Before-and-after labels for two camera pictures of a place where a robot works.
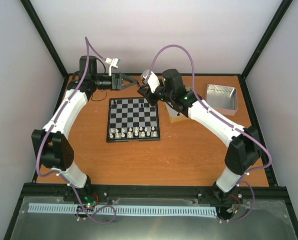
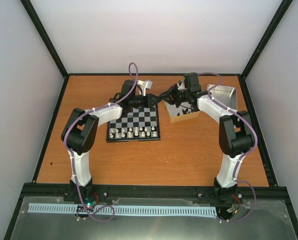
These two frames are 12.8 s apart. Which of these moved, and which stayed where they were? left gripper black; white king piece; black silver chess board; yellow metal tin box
Moved: left gripper black
Stayed: yellow metal tin box; black silver chess board; white king piece
